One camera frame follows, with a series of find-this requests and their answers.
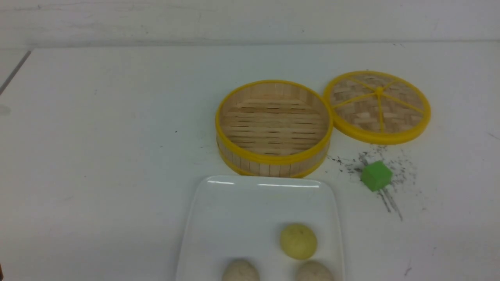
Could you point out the yellow steamed bun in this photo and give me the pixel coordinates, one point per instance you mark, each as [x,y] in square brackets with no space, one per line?
[298,241]

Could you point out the white steamed bun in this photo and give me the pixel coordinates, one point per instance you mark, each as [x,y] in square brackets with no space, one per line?
[240,270]
[313,270]

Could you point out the white rectangular plate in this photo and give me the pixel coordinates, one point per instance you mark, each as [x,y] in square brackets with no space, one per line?
[241,217]

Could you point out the bamboo steamer basket yellow rim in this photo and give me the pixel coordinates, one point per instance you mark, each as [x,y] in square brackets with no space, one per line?
[273,128]

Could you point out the green cube block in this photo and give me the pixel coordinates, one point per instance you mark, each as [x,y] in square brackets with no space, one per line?
[376,176]

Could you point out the woven bamboo steamer lid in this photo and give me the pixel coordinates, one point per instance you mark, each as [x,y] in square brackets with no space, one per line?
[377,108]

